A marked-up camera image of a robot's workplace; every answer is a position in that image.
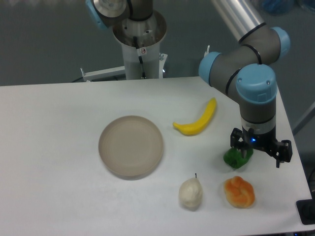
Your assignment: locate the blue plastic bag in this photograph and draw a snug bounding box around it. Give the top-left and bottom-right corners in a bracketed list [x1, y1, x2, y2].
[260, 0, 295, 15]

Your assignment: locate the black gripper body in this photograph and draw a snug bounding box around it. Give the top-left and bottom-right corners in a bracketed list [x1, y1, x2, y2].
[241, 127, 275, 152]

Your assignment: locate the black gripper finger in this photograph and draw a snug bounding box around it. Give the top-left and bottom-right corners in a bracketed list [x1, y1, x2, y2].
[230, 128, 247, 159]
[269, 140, 293, 168]

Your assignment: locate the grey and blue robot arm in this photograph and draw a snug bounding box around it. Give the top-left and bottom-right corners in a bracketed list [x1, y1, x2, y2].
[85, 0, 292, 165]

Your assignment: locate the black device at table edge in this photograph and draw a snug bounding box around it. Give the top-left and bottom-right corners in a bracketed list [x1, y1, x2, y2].
[296, 199, 315, 225]

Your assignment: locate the white left metal bracket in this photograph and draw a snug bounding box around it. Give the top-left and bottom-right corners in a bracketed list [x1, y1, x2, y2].
[80, 66, 125, 82]

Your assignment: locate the grey metal table leg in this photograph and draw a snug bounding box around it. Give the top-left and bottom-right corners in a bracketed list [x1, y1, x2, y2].
[292, 102, 315, 135]

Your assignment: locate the green toy bell pepper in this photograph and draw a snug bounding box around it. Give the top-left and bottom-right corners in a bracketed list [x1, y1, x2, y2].
[223, 147, 253, 169]

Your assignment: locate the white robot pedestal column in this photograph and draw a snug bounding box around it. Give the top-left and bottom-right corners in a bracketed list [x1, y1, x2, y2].
[113, 10, 167, 80]

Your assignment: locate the orange toy bread roll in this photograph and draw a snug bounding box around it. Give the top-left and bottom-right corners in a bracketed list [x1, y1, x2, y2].
[223, 176, 255, 208]

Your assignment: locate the white right metal bracket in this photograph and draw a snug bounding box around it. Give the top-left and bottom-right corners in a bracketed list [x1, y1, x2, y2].
[202, 45, 210, 59]

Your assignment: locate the beige round plate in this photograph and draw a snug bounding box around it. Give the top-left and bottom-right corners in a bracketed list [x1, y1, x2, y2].
[98, 116, 164, 179]

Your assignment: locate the white toy pear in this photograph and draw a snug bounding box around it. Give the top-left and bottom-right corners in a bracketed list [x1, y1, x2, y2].
[178, 173, 203, 210]

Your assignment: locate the white metal bracket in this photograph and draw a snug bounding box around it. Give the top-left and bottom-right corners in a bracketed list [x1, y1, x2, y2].
[80, 66, 125, 82]
[202, 45, 210, 59]

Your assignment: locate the yellow toy banana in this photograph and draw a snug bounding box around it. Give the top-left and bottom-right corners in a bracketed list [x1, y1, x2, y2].
[172, 98, 217, 136]

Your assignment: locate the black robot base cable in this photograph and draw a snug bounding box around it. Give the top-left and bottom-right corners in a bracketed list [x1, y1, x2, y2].
[133, 36, 146, 79]

